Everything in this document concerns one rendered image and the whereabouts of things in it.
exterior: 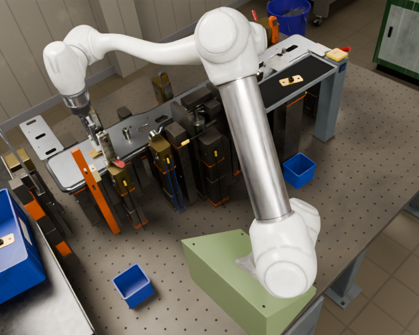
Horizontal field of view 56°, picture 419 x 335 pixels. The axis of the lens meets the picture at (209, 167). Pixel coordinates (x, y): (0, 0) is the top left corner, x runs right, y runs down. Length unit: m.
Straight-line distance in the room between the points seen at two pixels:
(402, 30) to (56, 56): 2.69
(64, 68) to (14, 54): 2.17
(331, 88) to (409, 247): 1.16
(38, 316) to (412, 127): 1.77
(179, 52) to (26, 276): 0.78
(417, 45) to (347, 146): 1.62
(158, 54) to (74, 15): 2.39
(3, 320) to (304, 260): 0.84
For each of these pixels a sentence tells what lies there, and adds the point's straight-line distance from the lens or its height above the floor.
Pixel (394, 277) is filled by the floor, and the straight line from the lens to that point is 2.42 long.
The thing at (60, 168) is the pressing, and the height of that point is 1.00.
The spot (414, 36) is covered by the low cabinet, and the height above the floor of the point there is 0.41.
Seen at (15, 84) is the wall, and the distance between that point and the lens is 3.58.
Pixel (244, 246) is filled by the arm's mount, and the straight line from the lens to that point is 1.45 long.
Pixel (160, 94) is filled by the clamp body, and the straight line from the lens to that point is 1.81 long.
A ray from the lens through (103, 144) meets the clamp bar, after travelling 1.37.
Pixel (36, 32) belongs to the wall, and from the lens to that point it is 3.49.
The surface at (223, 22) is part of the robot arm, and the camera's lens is 0.94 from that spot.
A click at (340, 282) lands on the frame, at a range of 2.16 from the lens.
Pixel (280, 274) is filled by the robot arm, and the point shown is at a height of 1.17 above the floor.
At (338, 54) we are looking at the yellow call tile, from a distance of 1.70.
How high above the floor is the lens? 2.07
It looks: 48 degrees down
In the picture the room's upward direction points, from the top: 8 degrees counter-clockwise
